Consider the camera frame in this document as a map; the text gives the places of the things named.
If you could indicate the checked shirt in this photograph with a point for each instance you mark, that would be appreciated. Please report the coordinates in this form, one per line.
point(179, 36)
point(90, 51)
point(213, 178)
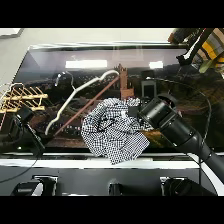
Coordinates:
point(113, 140)

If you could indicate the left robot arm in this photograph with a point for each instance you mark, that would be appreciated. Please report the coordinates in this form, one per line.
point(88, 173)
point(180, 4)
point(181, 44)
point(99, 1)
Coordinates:
point(20, 135)

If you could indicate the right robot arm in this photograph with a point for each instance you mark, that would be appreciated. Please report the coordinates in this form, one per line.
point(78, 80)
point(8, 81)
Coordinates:
point(180, 130)

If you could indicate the white clothes hanger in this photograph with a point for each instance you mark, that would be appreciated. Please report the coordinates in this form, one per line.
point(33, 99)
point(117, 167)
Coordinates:
point(71, 96)

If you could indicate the brown clothes hanger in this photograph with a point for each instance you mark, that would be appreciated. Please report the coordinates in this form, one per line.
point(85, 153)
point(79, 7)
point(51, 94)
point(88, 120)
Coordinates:
point(26, 97)

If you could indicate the heap of clothes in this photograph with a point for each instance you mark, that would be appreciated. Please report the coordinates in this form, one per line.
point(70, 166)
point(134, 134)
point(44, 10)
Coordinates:
point(213, 46)

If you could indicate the silver frame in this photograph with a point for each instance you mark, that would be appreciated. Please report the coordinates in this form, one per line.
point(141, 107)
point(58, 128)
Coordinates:
point(100, 164)

